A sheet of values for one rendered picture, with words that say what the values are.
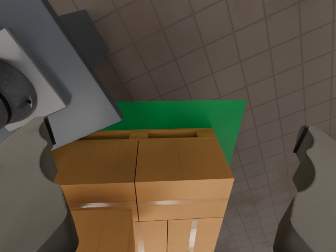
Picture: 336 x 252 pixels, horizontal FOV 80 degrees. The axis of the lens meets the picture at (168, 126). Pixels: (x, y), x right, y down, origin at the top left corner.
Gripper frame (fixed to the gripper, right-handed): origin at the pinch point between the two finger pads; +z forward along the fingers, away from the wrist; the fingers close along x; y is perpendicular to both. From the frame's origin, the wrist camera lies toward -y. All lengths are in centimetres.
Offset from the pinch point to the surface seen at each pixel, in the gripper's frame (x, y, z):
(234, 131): 56, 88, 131
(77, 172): -55, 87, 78
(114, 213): -26, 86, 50
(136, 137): -24, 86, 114
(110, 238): -24, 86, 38
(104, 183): -36, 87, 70
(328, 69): 113, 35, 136
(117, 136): -41, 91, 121
